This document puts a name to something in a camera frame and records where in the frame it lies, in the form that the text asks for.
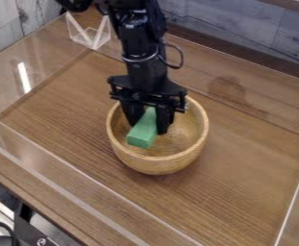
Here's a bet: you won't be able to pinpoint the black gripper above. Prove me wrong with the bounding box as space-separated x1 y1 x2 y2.
108 57 187 135

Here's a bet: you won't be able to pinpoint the green rectangular stick block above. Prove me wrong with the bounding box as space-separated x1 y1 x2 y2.
125 108 157 149

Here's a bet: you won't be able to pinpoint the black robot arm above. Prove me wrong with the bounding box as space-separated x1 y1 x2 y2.
55 0 187 135

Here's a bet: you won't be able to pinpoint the round wooden bowl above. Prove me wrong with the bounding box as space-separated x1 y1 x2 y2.
105 96 210 175

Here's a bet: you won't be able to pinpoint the clear acrylic tray walls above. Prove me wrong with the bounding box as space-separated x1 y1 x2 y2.
0 12 299 246

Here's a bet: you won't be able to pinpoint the clear acrylic corner bracket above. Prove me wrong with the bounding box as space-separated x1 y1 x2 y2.
65 12 112 50

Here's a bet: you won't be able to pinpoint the black table leg bracket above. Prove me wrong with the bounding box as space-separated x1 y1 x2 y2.
15 203 49 246

